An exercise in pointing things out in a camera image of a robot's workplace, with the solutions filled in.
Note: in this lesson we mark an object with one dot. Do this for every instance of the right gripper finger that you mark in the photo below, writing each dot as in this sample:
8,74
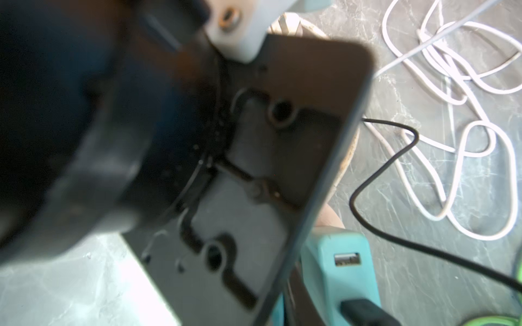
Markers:
299,308

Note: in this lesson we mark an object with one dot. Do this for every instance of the teal charger with black cable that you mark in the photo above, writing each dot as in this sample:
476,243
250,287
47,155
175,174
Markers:
338,272

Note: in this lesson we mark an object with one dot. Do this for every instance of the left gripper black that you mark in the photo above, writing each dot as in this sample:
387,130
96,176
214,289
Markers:
121,116

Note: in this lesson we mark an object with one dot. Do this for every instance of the round pink power socket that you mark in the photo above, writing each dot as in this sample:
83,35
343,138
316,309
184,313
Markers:
328,218

